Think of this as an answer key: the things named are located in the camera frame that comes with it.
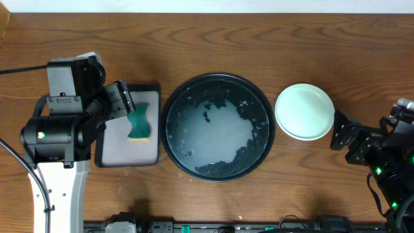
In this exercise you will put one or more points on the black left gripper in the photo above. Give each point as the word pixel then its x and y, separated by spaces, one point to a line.
pixel 123 99

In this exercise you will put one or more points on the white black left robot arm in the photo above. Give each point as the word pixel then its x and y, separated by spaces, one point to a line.
pixel 58 146

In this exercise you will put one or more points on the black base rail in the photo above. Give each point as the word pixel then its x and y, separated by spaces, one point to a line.
pixel 127 222

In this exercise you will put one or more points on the pale green plate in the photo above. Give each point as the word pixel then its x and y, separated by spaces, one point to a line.
pixel 304 112

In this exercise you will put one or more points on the round black tray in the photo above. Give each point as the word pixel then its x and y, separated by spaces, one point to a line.
pixel 217 127

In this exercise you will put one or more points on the green yellow sponge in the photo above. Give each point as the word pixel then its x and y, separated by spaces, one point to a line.
pixel 140 129

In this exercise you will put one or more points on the black rectangular water tray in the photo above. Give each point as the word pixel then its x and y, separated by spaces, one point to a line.
pixel 114 149

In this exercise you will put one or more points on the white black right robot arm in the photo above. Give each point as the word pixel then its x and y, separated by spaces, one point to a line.
pixel 388 153

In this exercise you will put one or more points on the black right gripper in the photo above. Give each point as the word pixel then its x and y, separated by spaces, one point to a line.
pixel 371 137

